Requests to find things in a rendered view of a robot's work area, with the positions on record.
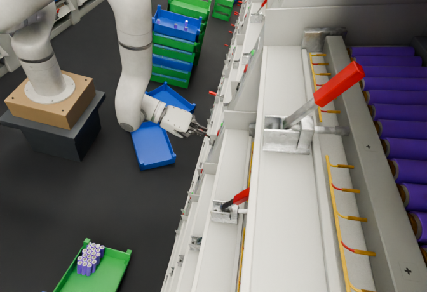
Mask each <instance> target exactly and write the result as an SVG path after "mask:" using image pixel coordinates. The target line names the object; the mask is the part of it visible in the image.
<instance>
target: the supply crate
mask: <svg viewBox="0 0 427 292"><path fill-rule="evenodd" d="M157 19H160V24H158V23H157ZM186 20H187V21H188V24H187V31H184V26H185V21H186ZM201 20H202V17H201V16H200V17H199V19H195V18H191V17H187V16H184V15H180V14H177V13H173V12H170V11H166V10H162V9H161V5H158V8H157V11H156V13H155V16H154V17H152V31H154V32H159V33H162V34H166V35H169V36H173V37H178V38H181V39H186V40H188V41H193V42H196V43H197V42H198V38H199V34H200V27H201ZM175 23H176V24H177V28H176V29H175V28H174V25H175Z"/></svg>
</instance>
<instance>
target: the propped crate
mask: <svg viewBox="0 0 427 292"><path fill-rule="evenodd" d="M89 243H90V239H87V238H86V239H85V241H84V242H83V246H82V248H81V249H80V251H79V253H78V254H77V255H76V257H75V259H74V260H73V262H72V263H71V265H70V266H69V268H68V269H67V271H66V273H65V274H64V276H63V277H62V278H61V280H60V282H59V283H58V285H57V287H56V288H55V289H54V291H53V292H117V291H118V288H119V285H120V284H121V281H122V279H123V276H124V274H125V272H126V269H127V267H128V264H129V263H130V258H131V255H132V250H129V249H128V250H127V252H126V253H125V252H122V251H118V250H115V249H111V248H106V247H105V248H104V256H103V257H102V258H101V259H100V263H99V265H96V271H95V272H94V273H91V275H90V276H86V274H85V275H82V274H81V273H80V274H78V273H77V264H78V257H79V256H82V250H83V249H86V246H87V245H88V244H89Z"/></svg>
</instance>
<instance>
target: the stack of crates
mask: <svg viewBox="0 0 427 292"><path fill-rule="evenodd" d="M210 3H211V0H208V2H206V1H202V0H168V6H167V11H170V12H173V13H177V14H180V15H184V16H187V17H191V18H195V19H199V17H200V16H201V17H202V20H201V27H200V34H199V38H198V43H197V47H196V52H195V56H194V61H193V65H195V66H197V65H198V60H199V57H200V51H201V47H202V43H203V38H204V35H205V30H206V27H207V22H208V17H209V13H210Z"/></svg>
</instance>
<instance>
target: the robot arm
mask: <svg viewBox="0 0 427 292"><path fill-rule="evenodd" d="M107 1H108V3H109V4H110V6H111V8H112V10H113V12H114V16H115V21H116V29H117V35H118V43H119V52H120V56H121V64H122V73H121V77H120V79H119V83H118V87H117V90H116V97H115V109H116V116H117V119H118V123H119V125H120V126H121V127H122V128H123V129H124V130H125V131H129V132H133V131H136V130H138V129H139V128H140V126H141V124H142V123H143V121H144V119H146V120H148V121H151V122H153V123H155V124H158V122H159V124H160V126H161V127H162V128H163V129H165V130H166V131H168V132H170V133H171V134H173V135H175V136H178V137H180V138H183V137H184V138H185V139H186V138H187V137H188V136H190V135H198V136H200V137H202V138H204V137H205V135H206V134H207V130H208V128H206V127H203V126H201V125H199V123H198V122H196V120H195V115H192V114H191V113H190V112H188V111H186V110H183V109H180V108H178V107H174V106H171V105H169V106H168V105H167V107H166V103H164V102H162V101H160V100H157V99H155V98H153V97H151V96H149V95H147V94H145V92H146V88H147V85H148V83H149V80H150V78H151V73H152V47H153V43H152V6H151V0H107ZM55 17H56V6H55V2H54V0H0V34H7V33H11V32H14V31H15V33H14V35H13V37H12V39H11V46H12V48H13V51H14V52H15V54H16V56H17V58H18V60H19V62H20V64H21V66H22V68H23V70H24V71H25V73H26V75H27V77H28V79H29V81H28V82H27V84H26V85H25V88H24V91H25V94H26V96H27V98H28V99H30V100H31V101H33V102H36V103H40V104H46V105H48V104H55V103H60V102H63V101H64V100H66V99H68V98H69V97H71V96H72V95H73V93H74V92H75V89H76V86H75V83H74V81H73V80H72V78H70V77H69V76H67V75H65V74H62V72H61V70H60V67H59V64H58V62H57V59H56V56H55V53H54V51H53V48H52V46H51V43H50V36H51V32H52V29H53V25H54V22H55ZM201 129H202V130H201Z"/></svg>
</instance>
